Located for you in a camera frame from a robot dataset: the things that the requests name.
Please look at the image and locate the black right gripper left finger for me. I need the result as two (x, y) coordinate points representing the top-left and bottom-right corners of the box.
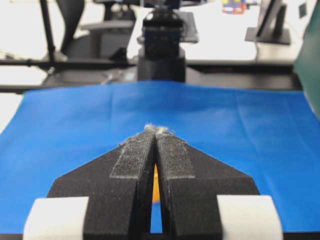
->
(22, 129), (156, 240)

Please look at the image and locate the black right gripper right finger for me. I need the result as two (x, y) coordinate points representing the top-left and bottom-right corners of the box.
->
(154, 128), (285, 240)

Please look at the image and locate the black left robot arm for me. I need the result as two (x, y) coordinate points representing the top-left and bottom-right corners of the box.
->
(137, 0), (186, 83)

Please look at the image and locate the blue table cloth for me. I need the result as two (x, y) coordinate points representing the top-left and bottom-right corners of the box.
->
(0, 82), (320, 234)

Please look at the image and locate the black office chair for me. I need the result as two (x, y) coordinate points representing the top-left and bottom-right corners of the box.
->
(56, 0), (136, 62)

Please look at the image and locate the dark green board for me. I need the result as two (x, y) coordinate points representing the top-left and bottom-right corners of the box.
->
(294, 5), (320, 117)

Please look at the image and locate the black monitor stand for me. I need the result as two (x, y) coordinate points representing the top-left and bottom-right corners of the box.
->
(245, 0), (291, 45)

